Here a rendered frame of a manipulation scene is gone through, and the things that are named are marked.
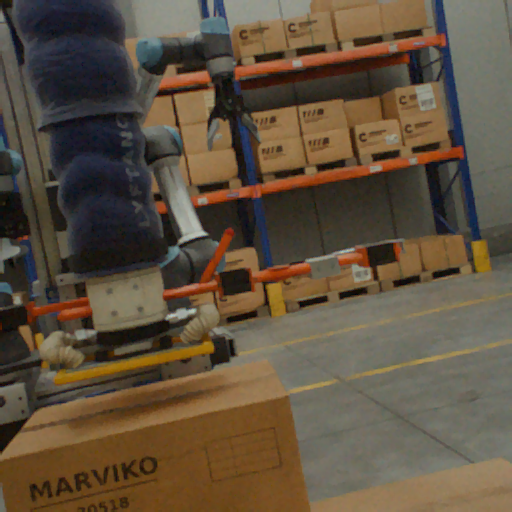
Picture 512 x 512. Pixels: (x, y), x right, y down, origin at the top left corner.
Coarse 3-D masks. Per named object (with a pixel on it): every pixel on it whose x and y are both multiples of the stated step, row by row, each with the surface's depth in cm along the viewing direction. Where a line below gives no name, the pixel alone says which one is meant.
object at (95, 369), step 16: (96, 352) 163; (144, 352) 165; (160, 352) 162; (176, 352) 161; (192, 352) 162; (208, 352) 162; (64, 368) 167; (80, 368) 161; (96, 368) 160; (112, 368) 160; (128, 368) 160; (64, 384) 159
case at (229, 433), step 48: (192, 384) 185; (240, 384) 175; (48, 432) 166; (96, 432) 158; (144, 432) 155; (192, 432) 156; (240, 432) 157; (288, 432) 158; (0, 480) 153; (48, 480) 154; (96, 480) 155; (144, 480) 156; (192, 480) 157; (240, 480) 158; (288, 480) 159
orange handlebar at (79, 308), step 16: (352, 256) 177; (256, 272) 179; (272, 272) 175; (288, 272) 175; (304, 272) 176; (176, 288) 177; (192, 288) 173; (208, 288) 173; (64, 304) 197; (80, 304) 197; (64, 320) 170
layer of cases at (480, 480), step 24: (408, 480) 205; (432, 480) 202; (456, 480) 200; (480, 480) 197; (504, 480) 195; (312, 504) 201; (336, 504) 198; (360, 504) 195; (384, 504) 193; (408, 504) 191; (432, 504) 188; (456, 504) 186; (480, 504) 184; (504, 504) 182
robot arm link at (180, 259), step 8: (176, 248) 227; (168, 256) 224; (176, 256) 226; (184, 256) 229; (160, 264) 223; (168, 264) 224; (176, 264) 225; (184, 264) 227; (192, 264) 229; (168, 272) 224; (176, 272) 225; (184, 272) 227; (192, 272) 229; (168, 280) 224; (176, 280) 225; (184, 280) 228; (192, 280) 230; (168, 288) 224
